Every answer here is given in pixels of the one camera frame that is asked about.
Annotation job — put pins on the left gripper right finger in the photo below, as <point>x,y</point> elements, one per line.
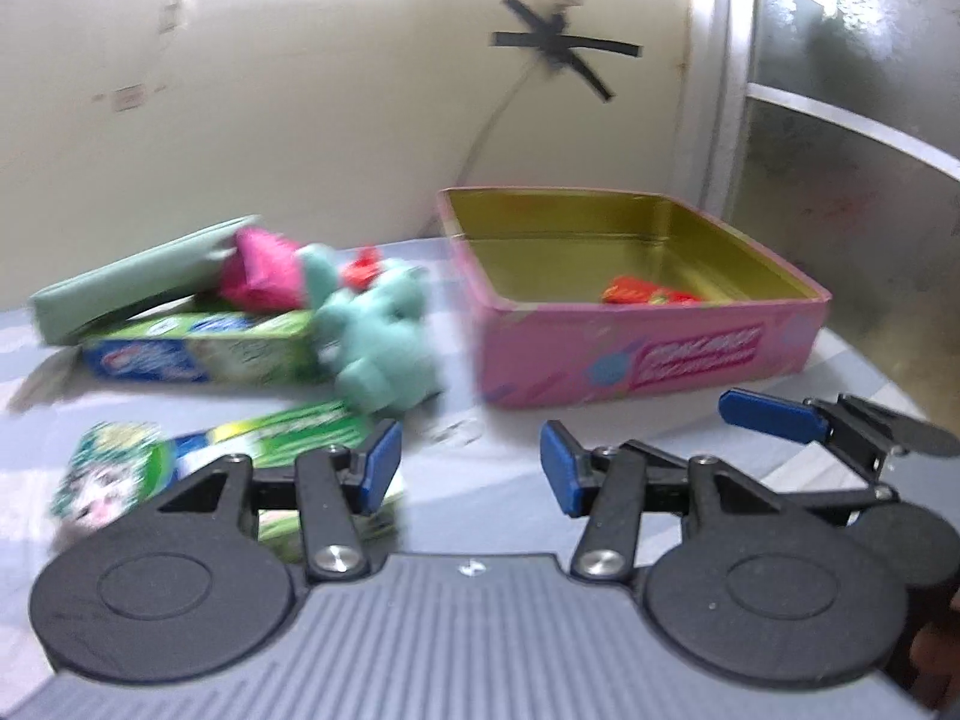
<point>612,487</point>

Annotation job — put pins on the red snack packet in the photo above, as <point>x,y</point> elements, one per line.
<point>625,290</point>

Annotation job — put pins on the blue green toothpaste box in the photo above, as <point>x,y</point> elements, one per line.
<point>207,347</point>

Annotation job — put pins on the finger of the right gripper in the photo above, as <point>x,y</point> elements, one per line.
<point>857,431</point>
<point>880,541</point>

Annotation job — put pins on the frosted glass door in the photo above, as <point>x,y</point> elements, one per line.
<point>837,147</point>

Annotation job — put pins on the pink foil packet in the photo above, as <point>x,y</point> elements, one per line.
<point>263,273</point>

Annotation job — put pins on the person's right hand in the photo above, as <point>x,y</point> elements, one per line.
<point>935,655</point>

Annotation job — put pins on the striped blue bedsheet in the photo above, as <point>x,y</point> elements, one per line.
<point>473,616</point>

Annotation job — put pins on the black tape cross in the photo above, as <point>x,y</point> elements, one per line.
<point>547,36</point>

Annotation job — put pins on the teal plush toy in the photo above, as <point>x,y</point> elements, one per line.
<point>368,324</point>

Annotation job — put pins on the green pencil pouch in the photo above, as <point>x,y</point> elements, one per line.
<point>63,311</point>

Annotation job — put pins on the pink macaron tin box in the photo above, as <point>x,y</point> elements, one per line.
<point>579,295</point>

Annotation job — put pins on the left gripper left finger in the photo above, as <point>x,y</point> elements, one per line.
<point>329,487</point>

